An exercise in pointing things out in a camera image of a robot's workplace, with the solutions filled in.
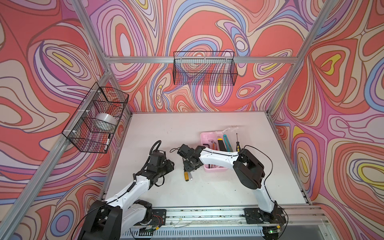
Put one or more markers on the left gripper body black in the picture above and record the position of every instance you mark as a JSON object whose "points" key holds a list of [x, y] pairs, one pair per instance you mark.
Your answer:
{"points": [[165, 167]]}

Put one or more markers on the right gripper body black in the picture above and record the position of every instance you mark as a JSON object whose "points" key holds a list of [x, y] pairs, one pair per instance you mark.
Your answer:
{"points": [[189, 166]]}

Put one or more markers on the amber handled screwdriver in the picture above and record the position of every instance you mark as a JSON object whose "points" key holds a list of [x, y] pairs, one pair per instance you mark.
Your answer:
{"points": [[187, 176]]}

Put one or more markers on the pink plastic tool box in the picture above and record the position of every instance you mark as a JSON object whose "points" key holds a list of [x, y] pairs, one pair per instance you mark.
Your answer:
{"points": [[217, 147]]}

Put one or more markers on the black yellow box cutter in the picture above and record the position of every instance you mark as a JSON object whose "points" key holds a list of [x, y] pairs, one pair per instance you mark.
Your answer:
{"points": [[221, 145]]}

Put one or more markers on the black yellow screwdriver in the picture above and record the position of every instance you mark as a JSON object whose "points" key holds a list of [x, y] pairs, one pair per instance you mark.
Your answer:
{"points": [[238, 147]]}

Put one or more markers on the teal utility knife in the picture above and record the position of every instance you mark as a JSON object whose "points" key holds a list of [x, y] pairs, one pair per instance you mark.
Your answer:
{"points": [[227, 143]]}

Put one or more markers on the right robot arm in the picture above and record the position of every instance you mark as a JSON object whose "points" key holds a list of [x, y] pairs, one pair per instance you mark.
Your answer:
{"points": [[250, 172]]}

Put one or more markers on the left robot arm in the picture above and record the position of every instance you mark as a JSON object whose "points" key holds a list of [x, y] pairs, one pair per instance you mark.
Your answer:
{"points": [[107, 220]]}

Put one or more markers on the marker pen in basket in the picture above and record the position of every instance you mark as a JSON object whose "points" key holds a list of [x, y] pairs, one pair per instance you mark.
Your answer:
{"points": [[107, 143]]}

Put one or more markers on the silver tape roll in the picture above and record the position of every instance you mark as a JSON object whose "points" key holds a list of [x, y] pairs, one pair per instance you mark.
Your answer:
{"points": [[106, 118]]}

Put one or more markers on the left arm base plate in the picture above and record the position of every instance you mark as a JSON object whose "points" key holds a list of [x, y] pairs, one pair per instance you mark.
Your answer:
{"points": [[140, 217]]}

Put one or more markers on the left wall wire basket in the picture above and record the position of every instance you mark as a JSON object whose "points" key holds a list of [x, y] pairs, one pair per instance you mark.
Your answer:
{"points": [[83, 130]]}

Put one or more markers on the wall wire basket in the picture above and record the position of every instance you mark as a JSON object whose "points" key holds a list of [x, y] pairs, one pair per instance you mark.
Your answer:
{"points": [[83, 130], [204, 68]]}

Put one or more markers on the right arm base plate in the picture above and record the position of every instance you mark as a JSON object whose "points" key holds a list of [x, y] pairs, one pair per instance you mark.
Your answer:
{"points": [[257, 216]]}

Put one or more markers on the back wall wire basket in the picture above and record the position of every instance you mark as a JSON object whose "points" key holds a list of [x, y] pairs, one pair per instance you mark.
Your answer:
{"points": [[204, 68]]}

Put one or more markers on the aluminium front rail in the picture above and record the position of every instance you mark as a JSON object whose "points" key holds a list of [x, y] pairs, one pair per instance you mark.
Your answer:
{"points": [[231, 216]]}

